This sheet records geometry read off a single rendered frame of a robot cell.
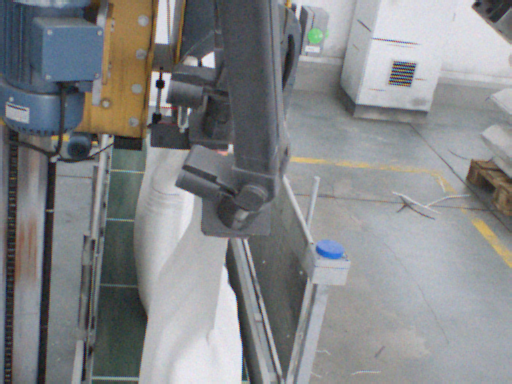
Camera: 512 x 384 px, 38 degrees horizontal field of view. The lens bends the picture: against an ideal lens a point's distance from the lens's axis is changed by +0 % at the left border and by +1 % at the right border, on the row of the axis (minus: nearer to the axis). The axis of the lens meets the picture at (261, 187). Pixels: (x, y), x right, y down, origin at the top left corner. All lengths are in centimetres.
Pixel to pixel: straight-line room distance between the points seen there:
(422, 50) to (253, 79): 463
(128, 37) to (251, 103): 72
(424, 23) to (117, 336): 379
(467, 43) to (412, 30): 94
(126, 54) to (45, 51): 31
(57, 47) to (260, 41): 55
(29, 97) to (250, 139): 57
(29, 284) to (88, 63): 70
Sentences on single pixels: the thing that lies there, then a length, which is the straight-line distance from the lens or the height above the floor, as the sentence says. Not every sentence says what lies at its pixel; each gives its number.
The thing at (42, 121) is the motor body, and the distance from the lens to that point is 136.
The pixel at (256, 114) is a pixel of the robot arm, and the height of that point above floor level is 133.
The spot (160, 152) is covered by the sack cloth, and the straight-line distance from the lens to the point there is 200.
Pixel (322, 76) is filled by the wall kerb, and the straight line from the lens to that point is 585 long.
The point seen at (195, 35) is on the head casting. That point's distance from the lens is 151.
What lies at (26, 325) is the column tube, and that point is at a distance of 189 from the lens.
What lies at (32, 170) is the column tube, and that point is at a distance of 169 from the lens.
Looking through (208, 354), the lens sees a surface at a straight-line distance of 130.
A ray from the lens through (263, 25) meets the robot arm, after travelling 75.
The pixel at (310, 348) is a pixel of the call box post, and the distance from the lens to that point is 176.
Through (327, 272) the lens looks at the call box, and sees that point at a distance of 162.
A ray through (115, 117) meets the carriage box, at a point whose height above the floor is 107.
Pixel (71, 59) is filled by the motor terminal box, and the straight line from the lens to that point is 127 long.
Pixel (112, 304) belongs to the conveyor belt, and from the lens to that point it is 219.
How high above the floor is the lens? 160
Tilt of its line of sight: 24 degrees down
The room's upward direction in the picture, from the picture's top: 10 degrees clockwise
